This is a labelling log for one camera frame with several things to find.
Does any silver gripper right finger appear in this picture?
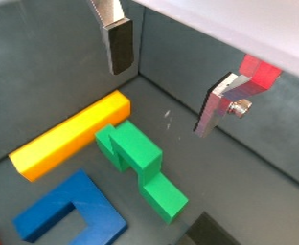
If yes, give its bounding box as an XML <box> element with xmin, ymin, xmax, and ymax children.
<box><xmin>196</xmin><ymin>55</ymin><xmax>282</xmax><ymax>137</ymax></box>

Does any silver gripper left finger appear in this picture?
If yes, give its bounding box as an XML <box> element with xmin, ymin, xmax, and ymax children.
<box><xmin>89</xmin><ymin>0</ymin><xmax>135</xmax><ymax>75</ymax></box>

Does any blue U-shaped block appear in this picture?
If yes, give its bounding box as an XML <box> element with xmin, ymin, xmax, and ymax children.
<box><xmin>14</xmin><ymin>168</ymin><xmax>130</xmax><ymax>245</ymax></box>

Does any green stepped block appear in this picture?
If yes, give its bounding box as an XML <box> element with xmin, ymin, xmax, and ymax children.
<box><xmin>97</xmin><ymin>121</ymin><xmax>189</xmax><ymax>224</ymax></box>

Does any yellow long block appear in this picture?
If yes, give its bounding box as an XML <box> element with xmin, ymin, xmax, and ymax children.
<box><xmin>10</xmin><ymin>91</ymin><xmax>131</xmax><ymax>182</ymax></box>

